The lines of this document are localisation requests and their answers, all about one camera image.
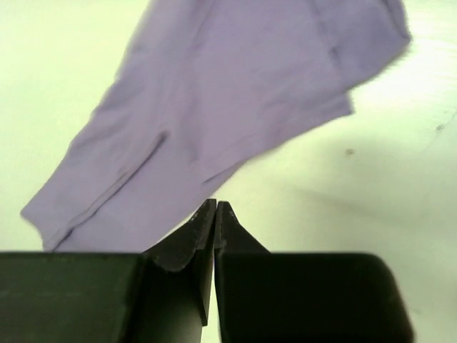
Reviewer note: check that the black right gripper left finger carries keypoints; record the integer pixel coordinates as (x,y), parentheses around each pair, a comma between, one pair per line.
(160,295)

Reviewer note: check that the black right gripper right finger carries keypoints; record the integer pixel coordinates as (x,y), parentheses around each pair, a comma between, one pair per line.
(281,297)

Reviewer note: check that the purple t shirt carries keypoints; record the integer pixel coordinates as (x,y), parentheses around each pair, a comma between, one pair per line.
(205,86)

